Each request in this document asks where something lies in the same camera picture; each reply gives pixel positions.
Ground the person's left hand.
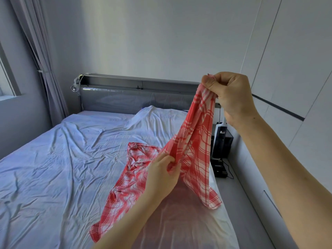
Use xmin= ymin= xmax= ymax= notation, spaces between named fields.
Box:
xmin=144 ymin=151 xmax=182 ymax=202

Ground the person's right hand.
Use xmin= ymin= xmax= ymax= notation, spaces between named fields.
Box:
xmin=201 ymin=71 xmax=259 ymax=129

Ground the red white plaid cloth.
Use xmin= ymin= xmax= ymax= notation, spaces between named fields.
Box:
xmin=89 ymin=83 xmax=224 ymax=243

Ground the person's left forearm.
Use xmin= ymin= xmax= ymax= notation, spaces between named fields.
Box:
xmin=92 ymin=192 xmax=162 ymax=249

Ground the person's right forearm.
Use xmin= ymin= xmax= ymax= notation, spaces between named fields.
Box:
xmin=228 ymin=114 xmax=332 ymax=249

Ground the dark nightstand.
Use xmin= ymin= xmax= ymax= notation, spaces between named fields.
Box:
xmin=210 ymin=122 xmax=235 ymax=161

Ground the black white standing device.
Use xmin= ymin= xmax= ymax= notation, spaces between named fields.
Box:
xmin=210 ymin=122 xmax=231 ymax=178

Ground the white pillow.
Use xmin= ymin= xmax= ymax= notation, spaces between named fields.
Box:
xmin=124 ymin=105 xmax=190 ymax=140

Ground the white wardrobe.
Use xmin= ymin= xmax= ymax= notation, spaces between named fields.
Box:
xmin=228 ymin=0 xmax=332 ymax=249

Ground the grey padded headboard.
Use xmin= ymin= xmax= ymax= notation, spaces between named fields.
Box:
xmin=78 ymin=73 xmax=221 ymax=114

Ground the white bed sheet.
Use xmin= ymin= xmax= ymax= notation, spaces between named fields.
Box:
xmin=0 ymin=105 xmax=240 ymax=249

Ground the clip-on bed lamp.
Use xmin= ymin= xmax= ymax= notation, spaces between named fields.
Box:
xmin=71 ymin=74 xmax=87 ymax=94

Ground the grey curtain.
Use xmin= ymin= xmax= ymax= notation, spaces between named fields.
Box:
xmin=9 ymin=0 xmax=70 ymax=127

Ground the white framed window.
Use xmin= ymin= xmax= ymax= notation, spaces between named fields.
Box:
xmin=0 ymin=41 xmax=22 ymax=102

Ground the thin black cable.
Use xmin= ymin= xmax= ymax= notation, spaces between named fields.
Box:
xmin=222 ymin=158 xmax=235 ymax=181

